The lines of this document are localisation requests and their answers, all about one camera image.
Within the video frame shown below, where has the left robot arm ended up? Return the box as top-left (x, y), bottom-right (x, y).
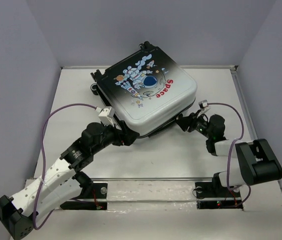
top-left (0, 121), bottom-right (139, 240)

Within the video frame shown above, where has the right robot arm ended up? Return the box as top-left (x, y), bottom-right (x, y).
top-left (176, 112), bottom-right (282, 196)

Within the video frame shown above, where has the black suitcase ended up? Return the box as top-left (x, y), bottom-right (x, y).
top-left (91, 41), bottom-right (198, 138)

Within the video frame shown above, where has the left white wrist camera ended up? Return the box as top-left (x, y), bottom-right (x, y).
top-left (98, 106), bottom-right (115, 127)

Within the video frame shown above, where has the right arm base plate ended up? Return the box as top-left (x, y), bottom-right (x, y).
top-left (192, 181), bottom-right (244, 210)

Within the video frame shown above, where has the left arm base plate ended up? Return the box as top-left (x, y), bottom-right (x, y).
top-left (59, 181), bottom-right (108, 211)

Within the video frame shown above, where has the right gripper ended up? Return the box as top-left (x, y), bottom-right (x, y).
top-left (174, 109), bottom-right (213, 139)

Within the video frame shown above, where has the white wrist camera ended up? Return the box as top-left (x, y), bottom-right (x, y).
top-left (198, 99), bottom-right (210, 116)
top-left (98, 106), bottom-right (115, 127)

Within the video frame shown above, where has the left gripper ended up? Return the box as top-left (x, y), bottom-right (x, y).
top-left (91, 119), bottom-right (140, 155)

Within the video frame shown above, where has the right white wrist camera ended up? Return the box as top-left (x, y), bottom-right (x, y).
top-left (198, 99), bottom-right (210, 116)

